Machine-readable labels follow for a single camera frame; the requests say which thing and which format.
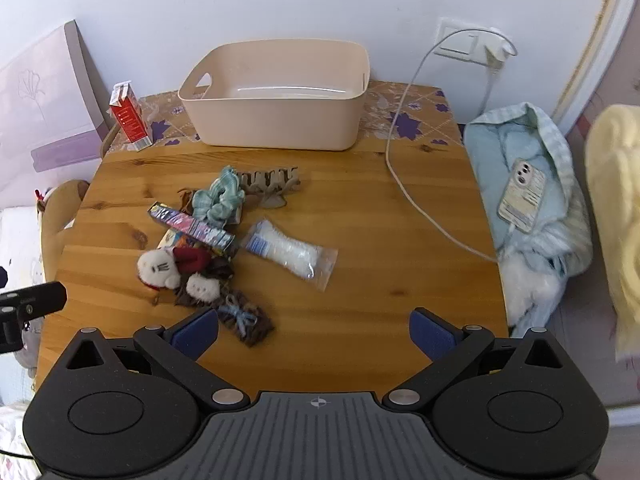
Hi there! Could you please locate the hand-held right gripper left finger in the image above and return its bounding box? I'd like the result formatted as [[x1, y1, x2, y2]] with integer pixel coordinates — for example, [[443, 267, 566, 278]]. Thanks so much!
[[60, 307, 251, 411]]

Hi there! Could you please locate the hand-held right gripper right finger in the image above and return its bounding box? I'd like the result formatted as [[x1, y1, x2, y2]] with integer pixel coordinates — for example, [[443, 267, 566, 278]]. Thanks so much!
[[382, 307, 576, 411]]

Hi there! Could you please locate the white and red plush toy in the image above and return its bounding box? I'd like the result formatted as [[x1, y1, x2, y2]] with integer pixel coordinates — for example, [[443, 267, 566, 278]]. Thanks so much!
[[137, 245, 221, 306]]

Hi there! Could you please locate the cartoon bear tissue pack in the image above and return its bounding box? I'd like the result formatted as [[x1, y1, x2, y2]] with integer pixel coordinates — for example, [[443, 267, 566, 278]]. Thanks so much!
[[157, 230, 201, 251]]

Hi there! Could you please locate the colourful foil snack packet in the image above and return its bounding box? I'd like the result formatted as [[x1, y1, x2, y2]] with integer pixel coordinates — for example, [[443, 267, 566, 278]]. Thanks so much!
[[146, 201, 236, 256]]

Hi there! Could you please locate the beige plastic storage bin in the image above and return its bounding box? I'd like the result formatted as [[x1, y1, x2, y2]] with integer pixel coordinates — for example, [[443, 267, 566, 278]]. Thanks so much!
[[178, 39, 371, 152]]

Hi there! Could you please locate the brown plush toy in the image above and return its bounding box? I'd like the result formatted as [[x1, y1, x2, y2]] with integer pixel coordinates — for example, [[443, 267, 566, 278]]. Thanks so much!
[[34, 180, 91, 311]]

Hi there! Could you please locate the clear bag of cotton swabs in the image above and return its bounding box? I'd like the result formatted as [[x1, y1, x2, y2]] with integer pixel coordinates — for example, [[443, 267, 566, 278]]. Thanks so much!
[[240, 218, 338, 292]]

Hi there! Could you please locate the small brown hair clip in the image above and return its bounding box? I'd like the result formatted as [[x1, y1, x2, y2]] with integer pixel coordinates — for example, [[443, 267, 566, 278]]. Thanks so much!
[[177, 187, 202, 216]]

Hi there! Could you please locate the wooden desk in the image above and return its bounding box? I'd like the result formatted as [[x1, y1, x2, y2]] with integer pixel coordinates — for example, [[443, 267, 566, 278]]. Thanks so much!
[[35, 137, 511, 403]]

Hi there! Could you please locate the green checked scrunchie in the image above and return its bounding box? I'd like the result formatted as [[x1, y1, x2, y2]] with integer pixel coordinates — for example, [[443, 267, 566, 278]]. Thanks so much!
[[192, 166, 246, 223]]

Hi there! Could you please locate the grey bed sheet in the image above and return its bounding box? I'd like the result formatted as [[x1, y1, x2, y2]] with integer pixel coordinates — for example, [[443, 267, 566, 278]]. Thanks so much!
[[510, 280, 640, 426]]

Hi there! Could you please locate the smartphone in pale case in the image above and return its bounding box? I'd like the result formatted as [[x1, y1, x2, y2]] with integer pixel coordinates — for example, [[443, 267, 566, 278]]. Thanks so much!
[[497, 157, 547, 234]]

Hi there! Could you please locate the beige hair claw clip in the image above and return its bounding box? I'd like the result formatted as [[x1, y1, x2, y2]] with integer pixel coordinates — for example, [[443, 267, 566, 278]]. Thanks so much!
[[235, 166, 303, 211]]

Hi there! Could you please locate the purple canvas board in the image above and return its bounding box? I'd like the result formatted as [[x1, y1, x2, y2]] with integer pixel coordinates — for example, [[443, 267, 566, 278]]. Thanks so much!
[[0, 20, 118, 211]]

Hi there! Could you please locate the light blue plastic bag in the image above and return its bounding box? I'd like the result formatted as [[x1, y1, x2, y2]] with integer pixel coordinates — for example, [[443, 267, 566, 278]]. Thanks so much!
[[462, 102, 593, 338]]

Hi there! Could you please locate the red and white carton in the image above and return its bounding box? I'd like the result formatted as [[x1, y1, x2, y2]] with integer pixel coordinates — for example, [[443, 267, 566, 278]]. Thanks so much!
[[110, 81, 154, 153]]

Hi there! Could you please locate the purple floral tablecloth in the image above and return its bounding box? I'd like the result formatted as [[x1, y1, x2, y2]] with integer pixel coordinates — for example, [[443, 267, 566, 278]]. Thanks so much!
[[107, 80, 463, 153]]

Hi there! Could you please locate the pale yellow fleece blanket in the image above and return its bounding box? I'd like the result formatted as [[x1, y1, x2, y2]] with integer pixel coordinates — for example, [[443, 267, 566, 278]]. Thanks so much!
[[585, 104, 640, 361]]

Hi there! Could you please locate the white charger plug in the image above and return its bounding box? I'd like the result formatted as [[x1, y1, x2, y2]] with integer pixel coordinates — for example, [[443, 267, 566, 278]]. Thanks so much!
[[482, 30, 518, 68]]

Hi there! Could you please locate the white charging cable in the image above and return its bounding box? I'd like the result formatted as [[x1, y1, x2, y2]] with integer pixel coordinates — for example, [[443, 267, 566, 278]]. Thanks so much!
[[385, 27, 518, 263]]

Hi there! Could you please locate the white power cord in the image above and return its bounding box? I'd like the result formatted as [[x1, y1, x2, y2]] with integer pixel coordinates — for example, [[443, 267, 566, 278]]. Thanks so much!
[[479, 62, 500, 117]]

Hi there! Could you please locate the white wall charger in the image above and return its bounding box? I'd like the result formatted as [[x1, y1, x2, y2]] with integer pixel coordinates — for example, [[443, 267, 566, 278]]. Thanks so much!
[[434, 16, 506, 65]]

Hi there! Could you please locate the white door frame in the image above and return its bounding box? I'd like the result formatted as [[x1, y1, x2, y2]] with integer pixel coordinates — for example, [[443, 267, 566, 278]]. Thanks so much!
[[550, 0, 637, 128]]

